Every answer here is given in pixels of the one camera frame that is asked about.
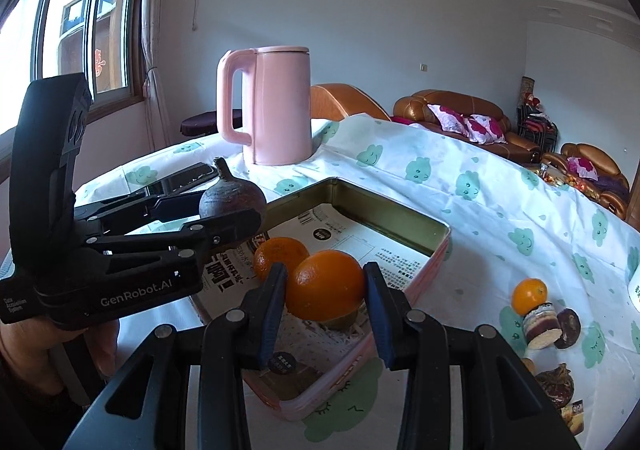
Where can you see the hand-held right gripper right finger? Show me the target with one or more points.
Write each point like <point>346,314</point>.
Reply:
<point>380,312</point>

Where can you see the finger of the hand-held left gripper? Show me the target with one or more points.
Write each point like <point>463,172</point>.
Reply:
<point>210,235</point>
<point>130,207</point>

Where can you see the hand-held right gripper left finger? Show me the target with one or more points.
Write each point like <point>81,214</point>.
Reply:
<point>272,312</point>

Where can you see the dark purple round fruit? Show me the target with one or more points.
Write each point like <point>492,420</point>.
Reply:
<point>235,195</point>

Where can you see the large orange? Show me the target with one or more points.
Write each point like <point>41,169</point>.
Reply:
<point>325,285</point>

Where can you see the pink metal tin tray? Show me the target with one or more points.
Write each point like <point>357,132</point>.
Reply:
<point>395,212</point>

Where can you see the person's left hand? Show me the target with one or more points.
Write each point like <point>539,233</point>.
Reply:
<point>30,355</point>

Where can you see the black flat tray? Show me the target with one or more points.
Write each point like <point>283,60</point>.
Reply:
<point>180,180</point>

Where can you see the printed paper lining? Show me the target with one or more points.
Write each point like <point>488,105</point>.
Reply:
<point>350,240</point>

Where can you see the dark red stool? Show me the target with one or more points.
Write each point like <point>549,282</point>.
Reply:
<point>200,122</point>

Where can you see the window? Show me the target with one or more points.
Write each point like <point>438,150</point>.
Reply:
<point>75,30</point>

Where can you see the beige curtain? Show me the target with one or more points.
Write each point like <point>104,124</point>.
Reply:
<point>152,55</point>

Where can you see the pink electric kettle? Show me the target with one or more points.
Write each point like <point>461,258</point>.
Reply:
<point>280,105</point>

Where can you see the small orange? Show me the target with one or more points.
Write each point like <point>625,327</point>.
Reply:
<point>529,295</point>

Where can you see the cut purple fruit piece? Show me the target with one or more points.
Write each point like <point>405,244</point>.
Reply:
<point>540,327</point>

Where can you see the wrinkled brown fruit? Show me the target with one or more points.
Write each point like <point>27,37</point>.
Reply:
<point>555,382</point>

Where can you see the orange leather armchair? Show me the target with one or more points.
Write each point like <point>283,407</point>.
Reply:
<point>345,102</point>

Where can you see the pink floral cushion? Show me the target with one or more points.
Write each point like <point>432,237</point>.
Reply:
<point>447,119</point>
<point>486,129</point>
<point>581,167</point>

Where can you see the snack packet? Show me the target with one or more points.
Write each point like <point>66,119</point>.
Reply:
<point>574,417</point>

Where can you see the brown leather sofa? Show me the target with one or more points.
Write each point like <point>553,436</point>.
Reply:
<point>480,102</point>

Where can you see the stacked dark chairs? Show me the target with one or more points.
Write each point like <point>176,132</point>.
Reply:
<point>537,127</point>

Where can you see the white cup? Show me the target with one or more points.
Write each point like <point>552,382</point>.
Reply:
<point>634,290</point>

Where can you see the purple cloth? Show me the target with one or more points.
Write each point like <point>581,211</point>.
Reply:
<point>605,186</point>

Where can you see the brown leather armchair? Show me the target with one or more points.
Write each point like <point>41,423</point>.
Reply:
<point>610,180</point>

